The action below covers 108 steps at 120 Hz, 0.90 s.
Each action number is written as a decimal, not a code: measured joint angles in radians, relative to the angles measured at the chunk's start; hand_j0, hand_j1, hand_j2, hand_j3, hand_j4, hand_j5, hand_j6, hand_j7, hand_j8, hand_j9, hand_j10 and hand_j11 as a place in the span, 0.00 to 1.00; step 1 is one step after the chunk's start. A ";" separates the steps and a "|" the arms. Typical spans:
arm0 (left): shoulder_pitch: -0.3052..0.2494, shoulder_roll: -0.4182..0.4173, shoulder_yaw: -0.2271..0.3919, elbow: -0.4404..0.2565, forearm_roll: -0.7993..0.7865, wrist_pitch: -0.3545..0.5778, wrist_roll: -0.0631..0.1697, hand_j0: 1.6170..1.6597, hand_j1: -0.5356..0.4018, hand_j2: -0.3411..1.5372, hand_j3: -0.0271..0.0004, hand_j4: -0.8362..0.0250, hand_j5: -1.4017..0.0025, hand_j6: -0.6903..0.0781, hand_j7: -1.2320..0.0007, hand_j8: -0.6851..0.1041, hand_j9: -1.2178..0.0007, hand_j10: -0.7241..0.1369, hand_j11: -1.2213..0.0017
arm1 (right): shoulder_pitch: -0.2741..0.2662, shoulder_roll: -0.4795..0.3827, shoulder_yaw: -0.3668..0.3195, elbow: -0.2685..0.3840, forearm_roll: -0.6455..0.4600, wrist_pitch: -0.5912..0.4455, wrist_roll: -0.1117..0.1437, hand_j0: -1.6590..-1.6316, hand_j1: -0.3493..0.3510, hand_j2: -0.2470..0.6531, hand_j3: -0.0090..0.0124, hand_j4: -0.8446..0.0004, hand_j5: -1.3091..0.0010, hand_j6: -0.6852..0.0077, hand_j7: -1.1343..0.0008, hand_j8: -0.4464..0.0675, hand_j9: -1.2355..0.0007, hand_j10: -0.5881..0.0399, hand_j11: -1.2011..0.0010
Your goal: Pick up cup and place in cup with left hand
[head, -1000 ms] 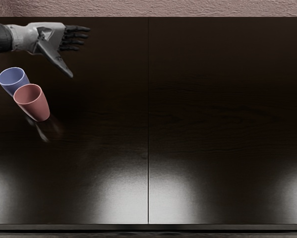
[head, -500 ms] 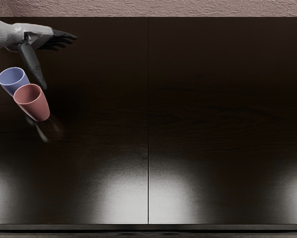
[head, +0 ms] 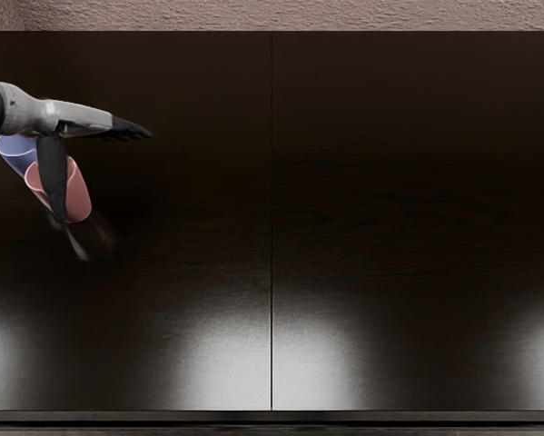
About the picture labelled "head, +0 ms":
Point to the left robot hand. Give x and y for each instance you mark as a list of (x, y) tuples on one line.
[(53, 112)]

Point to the pink cup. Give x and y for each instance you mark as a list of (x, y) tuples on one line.
[(77, 191)]

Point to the blue cup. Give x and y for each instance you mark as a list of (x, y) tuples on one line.
[(13, 152)]

